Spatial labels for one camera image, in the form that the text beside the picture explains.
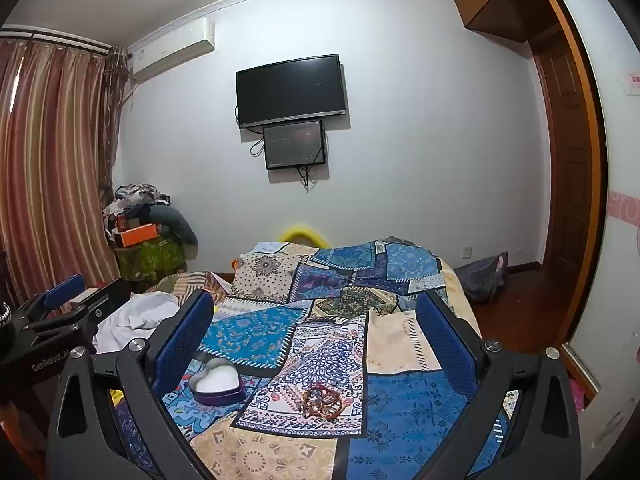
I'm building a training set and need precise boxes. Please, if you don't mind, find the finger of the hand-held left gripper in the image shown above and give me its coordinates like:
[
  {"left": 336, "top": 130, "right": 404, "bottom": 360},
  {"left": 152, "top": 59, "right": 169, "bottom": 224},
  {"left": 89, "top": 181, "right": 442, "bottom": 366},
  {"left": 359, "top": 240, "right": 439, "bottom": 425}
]
[
  {"left": 20, "top": 274, "right": 87, "bottom": 322},
  {"left": 60, "top": 277, "right": 133, "bottom": 356}
]

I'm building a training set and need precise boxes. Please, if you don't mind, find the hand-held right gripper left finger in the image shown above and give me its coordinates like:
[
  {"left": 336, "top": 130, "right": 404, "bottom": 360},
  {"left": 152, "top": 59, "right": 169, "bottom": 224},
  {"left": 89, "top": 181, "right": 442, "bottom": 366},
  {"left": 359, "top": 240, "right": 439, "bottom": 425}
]
[{"left": 46, "top": 289, "right": 221, "bottom": 480}]

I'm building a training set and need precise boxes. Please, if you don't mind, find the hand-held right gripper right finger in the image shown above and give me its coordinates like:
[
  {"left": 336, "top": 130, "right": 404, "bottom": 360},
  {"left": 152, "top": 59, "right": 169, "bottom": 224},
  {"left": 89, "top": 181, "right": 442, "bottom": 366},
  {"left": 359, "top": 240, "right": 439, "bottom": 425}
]
[{"left": 415, "top": 290, "right": 581, "bottom": 480}]

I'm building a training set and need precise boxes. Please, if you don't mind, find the round white jewellery tray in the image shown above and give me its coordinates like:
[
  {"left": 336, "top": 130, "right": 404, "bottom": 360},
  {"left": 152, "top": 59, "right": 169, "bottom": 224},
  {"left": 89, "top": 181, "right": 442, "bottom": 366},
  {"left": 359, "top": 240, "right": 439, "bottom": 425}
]
[{"left": 189, "top": 357, "right": 247, "bottom": 407}]

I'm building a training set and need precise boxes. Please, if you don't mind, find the pile of beaded bracelets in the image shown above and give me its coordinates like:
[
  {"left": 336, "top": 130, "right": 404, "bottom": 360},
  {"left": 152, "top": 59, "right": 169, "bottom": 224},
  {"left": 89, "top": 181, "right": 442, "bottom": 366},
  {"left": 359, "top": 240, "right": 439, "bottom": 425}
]
[{"left": 295, "top": 382, "right": 346, "bottom": 417}]

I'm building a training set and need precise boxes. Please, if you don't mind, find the person's left forearm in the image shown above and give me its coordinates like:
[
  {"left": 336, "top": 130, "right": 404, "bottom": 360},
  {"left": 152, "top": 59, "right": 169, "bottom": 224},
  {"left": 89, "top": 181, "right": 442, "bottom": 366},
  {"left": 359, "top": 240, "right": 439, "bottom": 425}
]
[{"left": 0, "top": 395, "right": 53, "bottom": 466}]

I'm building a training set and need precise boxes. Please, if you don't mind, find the white cloth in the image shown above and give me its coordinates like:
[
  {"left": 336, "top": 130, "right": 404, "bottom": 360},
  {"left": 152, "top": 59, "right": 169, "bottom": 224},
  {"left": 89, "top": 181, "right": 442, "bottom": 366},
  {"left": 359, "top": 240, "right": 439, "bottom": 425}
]
[{"left": 92, "top": 292, "right": 181, "bottom": 353}]

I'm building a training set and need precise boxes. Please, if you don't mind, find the beige mattress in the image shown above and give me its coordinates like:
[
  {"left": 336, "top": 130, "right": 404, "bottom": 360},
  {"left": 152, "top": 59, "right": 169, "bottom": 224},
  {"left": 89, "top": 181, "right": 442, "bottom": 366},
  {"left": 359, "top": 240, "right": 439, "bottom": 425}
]
[{"left": 440, "top": 260, "right": 483, "bottom": 341}]

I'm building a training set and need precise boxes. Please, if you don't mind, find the green patterned cloth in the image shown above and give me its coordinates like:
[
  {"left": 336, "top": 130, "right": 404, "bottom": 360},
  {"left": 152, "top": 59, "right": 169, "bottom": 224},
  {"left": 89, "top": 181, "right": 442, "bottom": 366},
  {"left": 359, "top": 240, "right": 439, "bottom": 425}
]
[{"left": 114, "top": 239, "right": 188, "bottom": 281}]

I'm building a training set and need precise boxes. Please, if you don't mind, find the orange striped bedsheet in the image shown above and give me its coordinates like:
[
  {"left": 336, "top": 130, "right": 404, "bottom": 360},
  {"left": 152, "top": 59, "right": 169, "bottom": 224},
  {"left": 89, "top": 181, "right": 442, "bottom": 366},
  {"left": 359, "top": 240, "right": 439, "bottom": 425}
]
[{"left": 145, "top": 271, "right": 233, "bottom": 306}]

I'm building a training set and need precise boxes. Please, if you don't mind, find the orange box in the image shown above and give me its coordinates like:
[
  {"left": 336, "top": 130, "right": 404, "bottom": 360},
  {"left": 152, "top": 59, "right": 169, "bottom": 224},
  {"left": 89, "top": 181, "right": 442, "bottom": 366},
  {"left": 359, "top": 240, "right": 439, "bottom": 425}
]
[{"left": 114, "top": 224, "right": 162, "bottom": 247}]

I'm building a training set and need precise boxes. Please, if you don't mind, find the dark backpack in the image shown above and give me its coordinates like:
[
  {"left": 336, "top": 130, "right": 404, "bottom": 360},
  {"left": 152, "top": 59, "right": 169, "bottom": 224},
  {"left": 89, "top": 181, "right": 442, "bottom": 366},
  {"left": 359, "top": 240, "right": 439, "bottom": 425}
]
[{"left": 452, "top": 251, "right": 511, "bottom": 305}]

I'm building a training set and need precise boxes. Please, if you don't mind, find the pile of clothes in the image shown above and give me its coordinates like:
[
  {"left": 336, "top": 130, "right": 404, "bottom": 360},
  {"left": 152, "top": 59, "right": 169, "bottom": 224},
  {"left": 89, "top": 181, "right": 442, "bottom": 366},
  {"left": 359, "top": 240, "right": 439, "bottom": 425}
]
[{"left": 102, "top": 183, "right": 173, "bottom": 233}]

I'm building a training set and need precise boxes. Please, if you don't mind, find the blue patchwork blanket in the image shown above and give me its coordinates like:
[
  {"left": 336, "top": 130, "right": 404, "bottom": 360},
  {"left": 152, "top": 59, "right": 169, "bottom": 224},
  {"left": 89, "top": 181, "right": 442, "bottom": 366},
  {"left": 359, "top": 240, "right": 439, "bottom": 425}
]
[{"left": 112, "top": 236, "right": 511, "bottom": 480}]

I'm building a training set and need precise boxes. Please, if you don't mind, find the striped brown curtain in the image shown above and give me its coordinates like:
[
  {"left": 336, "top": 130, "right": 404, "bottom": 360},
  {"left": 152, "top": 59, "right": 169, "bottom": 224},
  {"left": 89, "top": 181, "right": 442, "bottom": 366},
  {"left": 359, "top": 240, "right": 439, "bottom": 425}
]
[{"left": 0, "top": 35, "right": 128, "bottom": 311}]

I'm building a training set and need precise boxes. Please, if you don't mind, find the pink object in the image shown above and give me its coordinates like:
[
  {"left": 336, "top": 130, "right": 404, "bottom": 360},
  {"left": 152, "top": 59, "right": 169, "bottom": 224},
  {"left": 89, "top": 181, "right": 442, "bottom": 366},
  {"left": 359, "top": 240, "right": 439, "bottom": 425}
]
[{"left": 567, "top": 377, "right": 586, "bottom": 413}]

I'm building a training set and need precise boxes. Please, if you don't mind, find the yellow plastic object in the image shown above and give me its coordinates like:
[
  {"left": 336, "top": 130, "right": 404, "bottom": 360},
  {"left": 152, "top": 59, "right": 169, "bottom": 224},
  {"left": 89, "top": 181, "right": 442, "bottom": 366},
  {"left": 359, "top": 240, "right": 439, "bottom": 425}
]
[{"left": 280, "top": 224, "right": 326, "bottom": 248}]

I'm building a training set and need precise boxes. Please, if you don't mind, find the wooden door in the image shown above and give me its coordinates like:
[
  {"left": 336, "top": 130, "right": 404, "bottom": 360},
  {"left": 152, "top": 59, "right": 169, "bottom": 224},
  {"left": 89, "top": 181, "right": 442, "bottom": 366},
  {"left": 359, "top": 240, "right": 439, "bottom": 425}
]
[{"left": 530, "top": 30, "right": 608, "bottom": 361}]

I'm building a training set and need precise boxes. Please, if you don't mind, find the curtain rod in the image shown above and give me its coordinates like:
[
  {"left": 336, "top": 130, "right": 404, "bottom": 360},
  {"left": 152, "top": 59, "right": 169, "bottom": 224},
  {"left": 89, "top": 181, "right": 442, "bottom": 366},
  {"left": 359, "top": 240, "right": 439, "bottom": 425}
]
[{"left": 0, "top": 30, "right": 116, "bottom": 53}]

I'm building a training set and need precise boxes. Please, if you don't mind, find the white air conditioner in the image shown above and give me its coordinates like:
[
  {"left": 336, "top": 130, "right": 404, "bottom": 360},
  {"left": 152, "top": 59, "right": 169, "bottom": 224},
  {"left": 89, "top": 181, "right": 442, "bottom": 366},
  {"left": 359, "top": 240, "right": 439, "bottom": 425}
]
[{"left": 131, "top": 16, "right": 217, "bottom": 83}]

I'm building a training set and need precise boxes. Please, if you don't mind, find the pink wall sticker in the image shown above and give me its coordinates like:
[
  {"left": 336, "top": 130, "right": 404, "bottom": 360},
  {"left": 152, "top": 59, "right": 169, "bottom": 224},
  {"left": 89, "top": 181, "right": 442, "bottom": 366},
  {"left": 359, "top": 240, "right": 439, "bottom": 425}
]
[{"left": 607, "top": 190, "right": 640, "bottom": 256}]

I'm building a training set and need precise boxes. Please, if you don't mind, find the small black wall monitor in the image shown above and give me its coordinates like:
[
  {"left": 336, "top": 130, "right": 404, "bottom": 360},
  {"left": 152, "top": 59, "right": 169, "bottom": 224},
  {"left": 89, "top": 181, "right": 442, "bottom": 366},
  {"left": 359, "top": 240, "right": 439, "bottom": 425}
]
[{"left": 262, "top": 119, "right": 328, "bottom": 171}]

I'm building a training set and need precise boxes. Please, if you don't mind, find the large black wall television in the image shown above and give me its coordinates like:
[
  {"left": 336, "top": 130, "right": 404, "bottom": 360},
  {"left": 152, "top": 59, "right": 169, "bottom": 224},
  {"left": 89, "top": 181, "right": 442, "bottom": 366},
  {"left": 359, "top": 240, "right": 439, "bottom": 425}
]
[{"left": 235, "top": 53, "right": 349, "bottom": 130}]

